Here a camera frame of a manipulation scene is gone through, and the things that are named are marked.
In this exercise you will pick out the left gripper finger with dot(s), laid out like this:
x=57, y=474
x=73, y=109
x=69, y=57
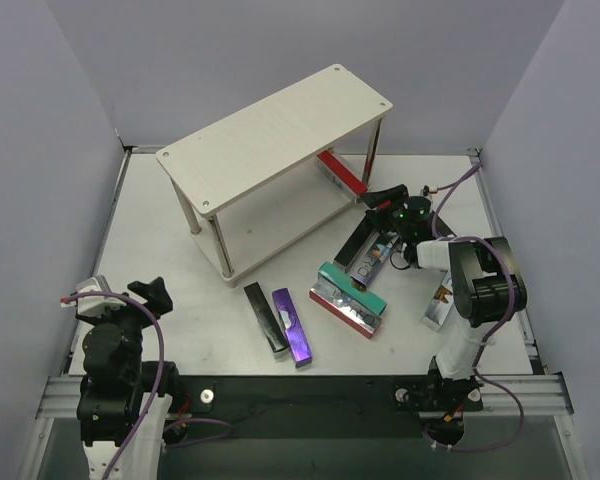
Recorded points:
x=142, y=290
x=159, y=302

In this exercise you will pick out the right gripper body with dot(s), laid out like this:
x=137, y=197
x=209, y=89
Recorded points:
x=385, y=214

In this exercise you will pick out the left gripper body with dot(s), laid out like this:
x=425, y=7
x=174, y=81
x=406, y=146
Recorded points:
x=137, y=304

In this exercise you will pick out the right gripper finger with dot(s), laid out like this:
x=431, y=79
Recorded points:
x=381, y=220
x=383, y=198

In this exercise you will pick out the red silver toothpaste box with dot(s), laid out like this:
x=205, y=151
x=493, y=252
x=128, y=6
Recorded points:
x=345, y=308

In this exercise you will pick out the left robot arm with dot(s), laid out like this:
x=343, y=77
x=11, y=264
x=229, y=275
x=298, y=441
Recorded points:
x=124, y=400

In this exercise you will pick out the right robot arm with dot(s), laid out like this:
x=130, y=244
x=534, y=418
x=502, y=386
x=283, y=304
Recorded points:
x=486, y=285

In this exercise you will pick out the white two-tier shelf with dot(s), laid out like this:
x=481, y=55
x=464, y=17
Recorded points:
x=252, y=184

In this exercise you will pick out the black box under R&O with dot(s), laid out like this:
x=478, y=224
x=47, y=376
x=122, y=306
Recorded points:
x=354, y=243

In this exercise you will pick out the teal toothpaste box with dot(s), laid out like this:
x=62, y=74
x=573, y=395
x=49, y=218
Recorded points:
x=344, y=282

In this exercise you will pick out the black toothpaste box left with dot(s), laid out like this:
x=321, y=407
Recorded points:
x=267, y=321

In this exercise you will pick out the purple toothpaste box left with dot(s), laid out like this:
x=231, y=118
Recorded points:
x=296, y=337

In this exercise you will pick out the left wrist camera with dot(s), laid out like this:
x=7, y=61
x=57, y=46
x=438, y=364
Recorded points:
x=96, y=305

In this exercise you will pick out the aluminium frame rail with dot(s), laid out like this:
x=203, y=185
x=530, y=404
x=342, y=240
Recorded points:
x=212, y=330

